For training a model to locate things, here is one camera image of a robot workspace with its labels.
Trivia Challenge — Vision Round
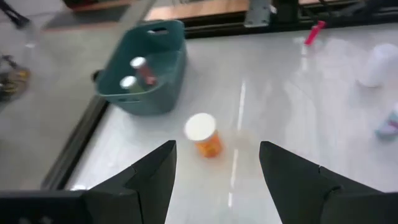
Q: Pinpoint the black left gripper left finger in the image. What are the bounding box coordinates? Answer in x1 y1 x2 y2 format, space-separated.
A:
83 139 177 224

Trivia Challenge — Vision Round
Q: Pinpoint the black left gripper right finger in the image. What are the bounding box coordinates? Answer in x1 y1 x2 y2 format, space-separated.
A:
259 141 382 224

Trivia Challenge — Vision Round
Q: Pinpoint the orange pill bottle white cap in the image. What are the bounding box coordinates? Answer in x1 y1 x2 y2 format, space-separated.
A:
183 112 223 159

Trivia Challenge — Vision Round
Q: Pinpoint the green pill bottle white cap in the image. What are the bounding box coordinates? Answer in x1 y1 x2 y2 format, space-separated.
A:
119 75 146 94

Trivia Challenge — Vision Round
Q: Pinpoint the small teal pill bottle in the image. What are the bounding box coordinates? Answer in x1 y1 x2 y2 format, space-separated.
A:
374 104 398 141

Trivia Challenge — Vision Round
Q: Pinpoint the large white pill bottle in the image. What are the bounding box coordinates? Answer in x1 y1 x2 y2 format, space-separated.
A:
356 42 398 88

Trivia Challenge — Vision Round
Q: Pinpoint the teal plastic bin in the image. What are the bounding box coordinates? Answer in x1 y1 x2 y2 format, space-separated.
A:
94 19 188 116

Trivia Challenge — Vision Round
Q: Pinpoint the pink marker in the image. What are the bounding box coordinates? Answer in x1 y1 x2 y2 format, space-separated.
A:
303 20 326 47

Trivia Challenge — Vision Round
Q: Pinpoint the grey metal mounting plate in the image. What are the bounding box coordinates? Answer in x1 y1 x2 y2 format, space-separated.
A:
244 0 272 29

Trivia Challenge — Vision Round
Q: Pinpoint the wooden table border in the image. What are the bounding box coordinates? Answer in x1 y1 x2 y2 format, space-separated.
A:
43 0 358 31

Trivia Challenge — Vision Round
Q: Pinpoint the red and black bag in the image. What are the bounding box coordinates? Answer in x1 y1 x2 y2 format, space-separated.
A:
62 0 103 9

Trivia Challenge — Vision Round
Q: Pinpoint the black stand leg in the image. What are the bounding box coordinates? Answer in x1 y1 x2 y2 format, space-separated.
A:
0 0 31 29

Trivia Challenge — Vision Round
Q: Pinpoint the yellow coiled cable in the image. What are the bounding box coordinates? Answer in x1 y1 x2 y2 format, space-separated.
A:
0 54 31 103

